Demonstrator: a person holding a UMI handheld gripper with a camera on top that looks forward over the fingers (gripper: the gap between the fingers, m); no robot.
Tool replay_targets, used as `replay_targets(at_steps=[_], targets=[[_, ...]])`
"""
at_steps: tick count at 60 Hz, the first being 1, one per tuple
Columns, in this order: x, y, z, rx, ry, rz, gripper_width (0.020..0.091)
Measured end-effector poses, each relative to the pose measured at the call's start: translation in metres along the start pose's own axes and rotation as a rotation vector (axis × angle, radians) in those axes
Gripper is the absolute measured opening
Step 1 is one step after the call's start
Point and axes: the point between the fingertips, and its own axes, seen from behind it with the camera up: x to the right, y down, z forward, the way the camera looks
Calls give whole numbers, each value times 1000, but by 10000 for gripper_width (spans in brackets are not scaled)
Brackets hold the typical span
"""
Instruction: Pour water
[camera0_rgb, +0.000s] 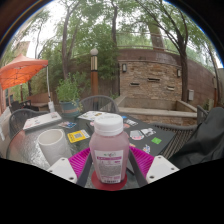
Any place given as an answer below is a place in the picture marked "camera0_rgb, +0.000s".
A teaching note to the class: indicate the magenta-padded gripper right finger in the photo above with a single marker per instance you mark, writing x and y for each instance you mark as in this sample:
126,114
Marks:
161,168

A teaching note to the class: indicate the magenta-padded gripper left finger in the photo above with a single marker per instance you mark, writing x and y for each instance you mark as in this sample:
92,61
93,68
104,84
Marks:
63,169

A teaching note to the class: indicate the pink drink bottle white cap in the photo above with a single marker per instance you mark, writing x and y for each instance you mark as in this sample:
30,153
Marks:
109,150

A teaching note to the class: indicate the white cup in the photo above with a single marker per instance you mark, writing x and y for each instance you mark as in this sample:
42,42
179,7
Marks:
53,143

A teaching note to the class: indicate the black laptop with stickers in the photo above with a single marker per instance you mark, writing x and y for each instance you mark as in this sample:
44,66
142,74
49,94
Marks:
150,136

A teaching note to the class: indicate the yellow card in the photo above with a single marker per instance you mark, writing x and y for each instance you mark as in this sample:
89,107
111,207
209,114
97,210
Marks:
78,136

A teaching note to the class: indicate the small colourful card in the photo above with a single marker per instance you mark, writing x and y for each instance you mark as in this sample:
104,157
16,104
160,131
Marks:
66,124

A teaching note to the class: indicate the black backpack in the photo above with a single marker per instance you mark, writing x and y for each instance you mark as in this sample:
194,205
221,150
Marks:
203,140

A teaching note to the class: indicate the silver laptop with stickers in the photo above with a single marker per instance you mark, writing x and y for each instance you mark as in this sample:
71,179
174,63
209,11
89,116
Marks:
41,120

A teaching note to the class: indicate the white printed magazine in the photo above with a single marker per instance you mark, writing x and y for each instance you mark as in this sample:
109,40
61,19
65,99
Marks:
90,115

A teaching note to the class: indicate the white canopy pole weight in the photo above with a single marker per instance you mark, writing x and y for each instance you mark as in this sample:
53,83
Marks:
51,106

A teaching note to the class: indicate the wooden bench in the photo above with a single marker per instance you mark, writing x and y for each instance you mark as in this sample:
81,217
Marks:
40,100

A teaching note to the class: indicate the potted green plant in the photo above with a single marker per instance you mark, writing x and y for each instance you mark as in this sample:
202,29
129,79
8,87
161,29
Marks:
68,91

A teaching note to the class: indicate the orange canopy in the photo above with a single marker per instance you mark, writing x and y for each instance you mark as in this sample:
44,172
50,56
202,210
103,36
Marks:
21,70

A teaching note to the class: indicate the grey wall box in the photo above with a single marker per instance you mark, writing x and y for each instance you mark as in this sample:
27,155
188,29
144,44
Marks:
190,95

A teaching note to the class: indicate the wooden lamp post globe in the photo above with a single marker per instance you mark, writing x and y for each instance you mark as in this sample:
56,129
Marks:
94,78

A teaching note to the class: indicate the black wall lamp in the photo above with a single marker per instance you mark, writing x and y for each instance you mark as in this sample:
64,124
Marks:
178,73
124,68

